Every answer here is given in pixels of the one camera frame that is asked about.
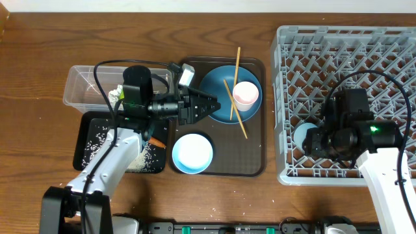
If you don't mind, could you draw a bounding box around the pile of white rice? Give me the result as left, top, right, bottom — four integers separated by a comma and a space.
81, 118, 150, 172

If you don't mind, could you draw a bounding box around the dark blue plate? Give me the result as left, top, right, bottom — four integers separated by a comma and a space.
199, 65, 263, 124

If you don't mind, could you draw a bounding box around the pink cup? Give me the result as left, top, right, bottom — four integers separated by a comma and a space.
232, 81, 259, 112

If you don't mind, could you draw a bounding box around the grey dishwasher rack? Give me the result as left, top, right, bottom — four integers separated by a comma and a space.
270, 25, 415, 187

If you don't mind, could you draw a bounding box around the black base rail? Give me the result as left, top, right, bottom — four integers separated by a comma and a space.
146, 221, 381, 234

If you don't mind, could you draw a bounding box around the orange carrot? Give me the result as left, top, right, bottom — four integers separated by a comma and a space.
148, 137, 166, 148

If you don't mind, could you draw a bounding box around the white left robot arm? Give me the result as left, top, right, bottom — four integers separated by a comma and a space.
39, 60, 220, 233

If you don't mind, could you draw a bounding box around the wooden chopstick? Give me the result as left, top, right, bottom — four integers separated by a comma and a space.
223, 79, 248, 139
229, 47, 241, 120

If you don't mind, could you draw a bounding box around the light blue bowl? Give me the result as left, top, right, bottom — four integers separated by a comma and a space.
172, 133, 214, 174

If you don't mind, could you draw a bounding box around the white napkin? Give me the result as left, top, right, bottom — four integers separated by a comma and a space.
109, 84, 123, 105

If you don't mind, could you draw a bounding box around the clear plastic bin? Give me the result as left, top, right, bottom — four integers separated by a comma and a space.
63, 65, 172, 113

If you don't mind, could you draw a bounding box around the brown serving tray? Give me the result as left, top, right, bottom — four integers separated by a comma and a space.
168, 57, 266, 177

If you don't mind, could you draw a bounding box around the black plastic tray bin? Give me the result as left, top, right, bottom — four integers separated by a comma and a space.
73, 111, 166, 174

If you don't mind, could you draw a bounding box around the light blue cup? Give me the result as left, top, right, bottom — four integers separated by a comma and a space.
293, 123, 318, 153

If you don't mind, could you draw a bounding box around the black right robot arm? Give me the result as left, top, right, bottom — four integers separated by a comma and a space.
294, 88, 415, 233

